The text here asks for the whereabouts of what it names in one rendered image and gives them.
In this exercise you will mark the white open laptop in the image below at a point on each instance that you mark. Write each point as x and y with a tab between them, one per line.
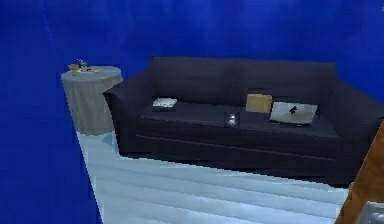
293	112

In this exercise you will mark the dark purple sofa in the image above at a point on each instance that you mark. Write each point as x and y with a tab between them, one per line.
200	130

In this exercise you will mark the white book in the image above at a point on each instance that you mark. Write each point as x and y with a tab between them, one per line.
164	102

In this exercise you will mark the small silver object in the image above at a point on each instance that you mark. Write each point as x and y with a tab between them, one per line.
231	120

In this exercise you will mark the tan square box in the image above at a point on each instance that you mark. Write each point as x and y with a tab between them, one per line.
258	103

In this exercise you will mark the round grey side table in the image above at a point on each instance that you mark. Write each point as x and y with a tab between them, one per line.
88	100

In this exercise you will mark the flat yellow object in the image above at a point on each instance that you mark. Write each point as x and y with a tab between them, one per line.
95	70

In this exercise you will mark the small glass ornament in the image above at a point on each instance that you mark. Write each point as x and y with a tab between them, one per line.
82	63

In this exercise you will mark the small yellow bowl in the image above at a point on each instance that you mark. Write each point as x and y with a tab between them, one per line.
73	67

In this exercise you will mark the brown wooden furniture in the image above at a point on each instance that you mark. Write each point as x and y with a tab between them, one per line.
368	186

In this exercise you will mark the grey object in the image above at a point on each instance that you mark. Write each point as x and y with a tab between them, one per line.
371	214

